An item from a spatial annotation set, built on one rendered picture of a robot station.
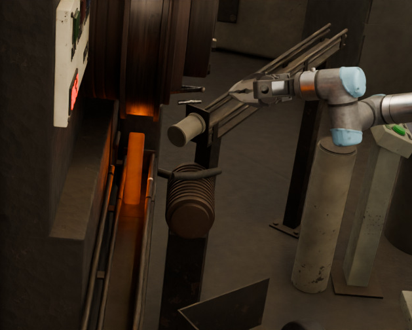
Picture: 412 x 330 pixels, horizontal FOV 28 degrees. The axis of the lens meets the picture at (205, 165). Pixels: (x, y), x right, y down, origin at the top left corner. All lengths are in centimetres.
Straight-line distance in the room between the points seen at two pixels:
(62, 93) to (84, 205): 26
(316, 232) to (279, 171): 83
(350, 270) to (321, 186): 37
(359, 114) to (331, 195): 51
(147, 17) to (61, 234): 39
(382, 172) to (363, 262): 34
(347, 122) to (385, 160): 52
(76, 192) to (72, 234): 13
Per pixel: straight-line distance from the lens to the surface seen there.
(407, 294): 232
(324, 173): 250
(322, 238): 261
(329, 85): 204
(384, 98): 214
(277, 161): 347
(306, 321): 141
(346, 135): 206
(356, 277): 278
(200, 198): 211
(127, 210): 178
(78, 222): 135
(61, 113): 122
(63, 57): 118
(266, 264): 282
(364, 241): 270
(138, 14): 141
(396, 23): 383
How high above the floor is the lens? 162
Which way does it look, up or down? 29 degrees down
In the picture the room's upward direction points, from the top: 7 degrees clockwise
